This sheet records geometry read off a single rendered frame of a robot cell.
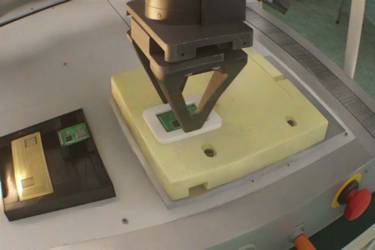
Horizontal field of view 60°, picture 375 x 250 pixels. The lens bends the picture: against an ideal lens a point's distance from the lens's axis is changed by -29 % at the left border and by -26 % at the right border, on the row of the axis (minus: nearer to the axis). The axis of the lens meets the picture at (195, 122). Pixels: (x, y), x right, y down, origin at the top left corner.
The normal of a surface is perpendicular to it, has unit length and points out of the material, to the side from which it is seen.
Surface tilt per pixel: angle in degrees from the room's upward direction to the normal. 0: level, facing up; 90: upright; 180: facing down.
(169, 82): 111
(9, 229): 0
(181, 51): 90
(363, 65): 0
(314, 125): 0
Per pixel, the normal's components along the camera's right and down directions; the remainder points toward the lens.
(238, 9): 0.43, 0.58
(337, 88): 0.02, -0.77
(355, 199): -0.58, -0.40
